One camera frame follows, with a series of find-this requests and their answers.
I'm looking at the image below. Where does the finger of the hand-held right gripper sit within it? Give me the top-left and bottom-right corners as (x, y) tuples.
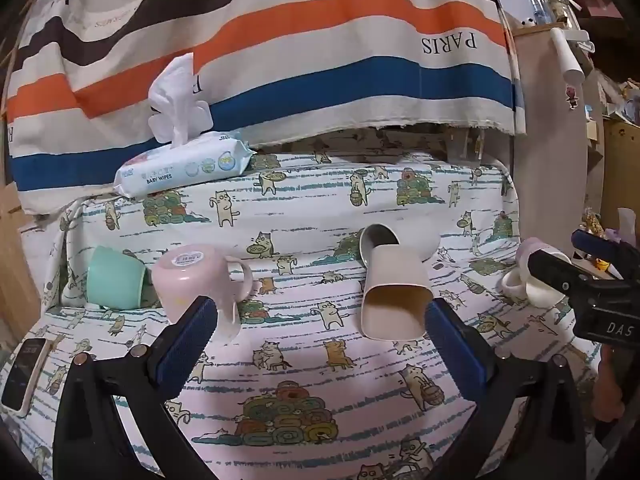
(528, 250), (632, 307)
(571, 229), (627, 279)

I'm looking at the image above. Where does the person's right hand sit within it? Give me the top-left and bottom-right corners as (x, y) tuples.
(592, 345), (627, 427)

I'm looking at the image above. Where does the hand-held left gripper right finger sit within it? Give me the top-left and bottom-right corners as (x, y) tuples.
(424, 298), (587, 480)

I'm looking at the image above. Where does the cat print cloth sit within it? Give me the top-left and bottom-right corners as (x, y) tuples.
(20, 152), (601, 480)

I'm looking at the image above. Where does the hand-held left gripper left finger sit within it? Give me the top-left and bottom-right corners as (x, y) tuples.
(52, 295), (221, 480)

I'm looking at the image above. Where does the beige square cup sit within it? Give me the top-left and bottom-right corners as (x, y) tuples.
(361, 246), (432, 341)

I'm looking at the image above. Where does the clear plastic bottle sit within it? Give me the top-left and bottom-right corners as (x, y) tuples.
(520, 0), (544, 26)

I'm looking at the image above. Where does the mint green cup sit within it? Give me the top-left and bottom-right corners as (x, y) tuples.
(86, 245), (148, 309)

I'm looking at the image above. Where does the baby wipes pack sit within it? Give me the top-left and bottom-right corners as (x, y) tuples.
(112, 52), (251, 198)

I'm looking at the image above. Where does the white lint roller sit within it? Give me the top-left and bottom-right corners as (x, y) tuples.
(550, 27), (587, 84)

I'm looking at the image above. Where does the glass jar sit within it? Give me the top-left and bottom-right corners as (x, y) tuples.
(542, 0), (581, 31)

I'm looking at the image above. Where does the white phone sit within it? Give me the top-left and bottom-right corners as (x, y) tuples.
(0, 337), (51, 416)

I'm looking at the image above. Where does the white round cup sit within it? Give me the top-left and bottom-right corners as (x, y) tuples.
(358, 223), (441, 267)

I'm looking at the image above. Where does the pale pink cup with handle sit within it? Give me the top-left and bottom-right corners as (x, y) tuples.
(501, 237), (573, 309)

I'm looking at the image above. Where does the striped cloth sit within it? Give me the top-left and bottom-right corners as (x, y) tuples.
(5, 0), (528, 216)

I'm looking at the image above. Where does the pink mug with label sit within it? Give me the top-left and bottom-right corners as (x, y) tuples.
(151, 243), (255, 343)

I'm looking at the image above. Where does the cardboard box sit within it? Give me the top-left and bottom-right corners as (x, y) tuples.
(0, 180), (42, 341)

